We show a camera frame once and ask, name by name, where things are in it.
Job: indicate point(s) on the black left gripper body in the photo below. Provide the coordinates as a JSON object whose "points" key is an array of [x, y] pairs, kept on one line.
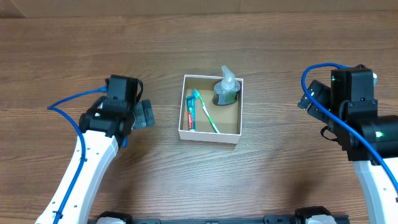
{"points": [[146, 115]]}

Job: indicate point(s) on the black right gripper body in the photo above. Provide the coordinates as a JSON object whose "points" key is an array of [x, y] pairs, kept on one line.
{"points": [[314, 98]]}

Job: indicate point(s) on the blue disposable razor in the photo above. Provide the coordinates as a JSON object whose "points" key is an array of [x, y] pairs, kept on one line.
{"points": [[124, 144]]}

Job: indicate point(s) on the Colgate toothpaste tube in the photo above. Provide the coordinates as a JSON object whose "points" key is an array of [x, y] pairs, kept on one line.
{"points": [[191, 113]]}

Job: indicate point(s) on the green white toothbrush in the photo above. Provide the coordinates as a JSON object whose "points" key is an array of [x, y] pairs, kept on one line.
{"points": [[197, 95]]}

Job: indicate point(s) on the clear soap pump bottle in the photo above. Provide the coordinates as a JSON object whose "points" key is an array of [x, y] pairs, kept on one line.
{"points": [[226, 90]]}

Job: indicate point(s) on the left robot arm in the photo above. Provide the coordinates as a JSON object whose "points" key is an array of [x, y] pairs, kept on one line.
{"points": [[102, 130]]}

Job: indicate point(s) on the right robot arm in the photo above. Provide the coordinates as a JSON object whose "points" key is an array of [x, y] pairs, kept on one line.
{"points": [[378, 182]]}

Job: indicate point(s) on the white cardboard box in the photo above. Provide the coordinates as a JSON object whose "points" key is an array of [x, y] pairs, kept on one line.
{"points": [[228, 119]]}

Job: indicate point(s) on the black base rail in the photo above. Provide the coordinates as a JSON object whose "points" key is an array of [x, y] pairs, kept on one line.
{"points": [[316, 214]]}

